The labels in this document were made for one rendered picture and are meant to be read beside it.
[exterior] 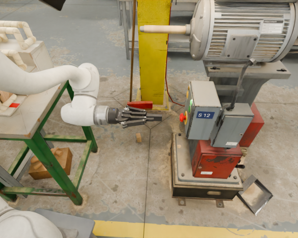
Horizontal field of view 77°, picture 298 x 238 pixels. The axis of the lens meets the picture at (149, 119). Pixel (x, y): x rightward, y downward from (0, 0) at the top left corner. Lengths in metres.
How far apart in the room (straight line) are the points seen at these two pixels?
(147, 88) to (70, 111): 1.41
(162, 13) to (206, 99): 1.20
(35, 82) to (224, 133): 0.88
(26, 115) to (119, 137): 1.14
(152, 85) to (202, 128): 1.42
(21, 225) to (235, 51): 0.93
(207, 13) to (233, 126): 0.55
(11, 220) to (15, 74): 0.42
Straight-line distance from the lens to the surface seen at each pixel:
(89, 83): 0.86
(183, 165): 1.50
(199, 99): 0.72
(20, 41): 1.25
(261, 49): 0.91
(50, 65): 1.36
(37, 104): 1.12
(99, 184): 1.78
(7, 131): 1.05
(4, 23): 1.36
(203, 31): 0.80
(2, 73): 0.53
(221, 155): 1.22
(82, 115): 0.85
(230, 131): 1.07
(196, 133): 0.81
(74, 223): 0.95
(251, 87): 1.04
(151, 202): 1.67
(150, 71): 2.04
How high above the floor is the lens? 1.57
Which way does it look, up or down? 46 degrees down
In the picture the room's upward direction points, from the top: straight up
